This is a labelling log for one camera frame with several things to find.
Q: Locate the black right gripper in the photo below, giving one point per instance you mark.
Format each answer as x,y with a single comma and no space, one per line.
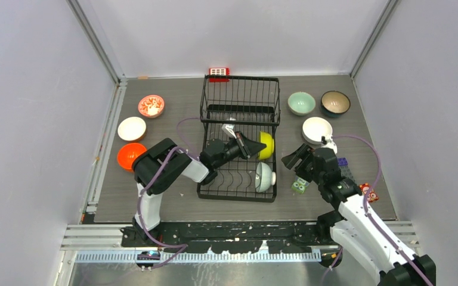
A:
290,160

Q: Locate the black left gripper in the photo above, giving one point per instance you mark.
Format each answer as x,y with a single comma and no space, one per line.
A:
247,147

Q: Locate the yellow-green bowl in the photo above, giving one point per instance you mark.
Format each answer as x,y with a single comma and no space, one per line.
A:
266,139

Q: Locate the mint textured bowl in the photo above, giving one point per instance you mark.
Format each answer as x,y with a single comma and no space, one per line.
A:
265,178

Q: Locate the white ribbed bowl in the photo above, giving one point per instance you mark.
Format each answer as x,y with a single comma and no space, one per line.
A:
314,128

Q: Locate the black wire dish rack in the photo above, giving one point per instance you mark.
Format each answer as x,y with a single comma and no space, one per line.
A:
237,113

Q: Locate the celadon bowl with flower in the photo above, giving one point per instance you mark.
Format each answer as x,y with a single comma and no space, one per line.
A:
301,103

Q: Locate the dark blue glazed bowl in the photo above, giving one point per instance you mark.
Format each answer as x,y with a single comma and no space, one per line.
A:
334,104

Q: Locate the white bowl red floral pattern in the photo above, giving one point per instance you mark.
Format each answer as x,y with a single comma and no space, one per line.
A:
151,106

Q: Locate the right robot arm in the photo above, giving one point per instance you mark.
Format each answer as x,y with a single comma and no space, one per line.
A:
355,226

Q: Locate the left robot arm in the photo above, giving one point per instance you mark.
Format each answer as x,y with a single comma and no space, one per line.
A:
160,166

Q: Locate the green owl toy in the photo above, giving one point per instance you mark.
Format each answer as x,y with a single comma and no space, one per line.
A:
299,185

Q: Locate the grey building block plate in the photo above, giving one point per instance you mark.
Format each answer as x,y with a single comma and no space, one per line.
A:
345,170

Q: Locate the red box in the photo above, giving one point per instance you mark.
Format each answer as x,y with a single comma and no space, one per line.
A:
218,74

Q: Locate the red owl card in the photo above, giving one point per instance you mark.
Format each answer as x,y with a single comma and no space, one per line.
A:
365,188

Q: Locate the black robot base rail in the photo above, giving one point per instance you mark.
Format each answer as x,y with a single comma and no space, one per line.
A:
279,237

